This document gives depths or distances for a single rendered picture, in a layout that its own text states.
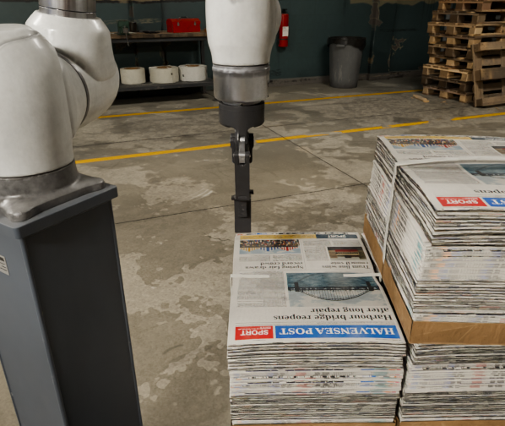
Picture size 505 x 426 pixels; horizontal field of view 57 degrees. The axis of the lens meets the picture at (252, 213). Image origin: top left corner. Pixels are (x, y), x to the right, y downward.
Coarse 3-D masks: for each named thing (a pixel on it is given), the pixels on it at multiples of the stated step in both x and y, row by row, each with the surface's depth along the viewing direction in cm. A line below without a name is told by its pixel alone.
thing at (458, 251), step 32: (416, 192) 69; (448, 192) 65; (480, 192) 66; (416, 224) 69; (448, 224) 62; (480, 224) 62; (416, 256) 68; (448, 256) 65; (480, 256) 64; (416, 288) 67; (448, 288) 67; (480, 288) 67; (416, 320) 69; (448, 320) 69; (480, 320) 69
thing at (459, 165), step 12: (396, 168) 81; (408, 168) 77; (420, 168) 77; (432, 168) 77; (444, 168) 76; (456, 168) 76; (468, 168) 76; (480, 168) 76; (492, 168) 76; (504, 168) 76; (396, 180) 80; (396, 192) 81; (396, 204) 79; (396, 216) 79; (384, 228) 86
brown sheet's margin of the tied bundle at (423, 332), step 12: (396, 288) 77; (396, 300) 77; (396, 312) 77; (408, 324) 70; (420, 324) 69; (432, 324) 68; (444, 324) 68; (456, 324) 68; (468, 324) 68; (480, 324) 68; (492, 324) 68; (504, 324) 68; (408, 336) 71; (420, 336) 70; (432, 336) 70; (444, 336) 70; (456, 336) 69; (468, 336) 69; (480, 336) 69; (492, 336) 69; (504, 336) 69
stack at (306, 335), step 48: (240, 240) 102; (288, 240) 102; (336, 240) 102; (240, 288) 85; (288, 288) 85; (336, 288) 85; (384, 288) 90; (240, 336) 73; (288, 336) 73; (336, 336) 73; (384, 336) 73; (240, 384) 75; (288, 384) 75; (336, 384) 76; (384, 384) 76; (432, 384) 78; (480, 384) 77
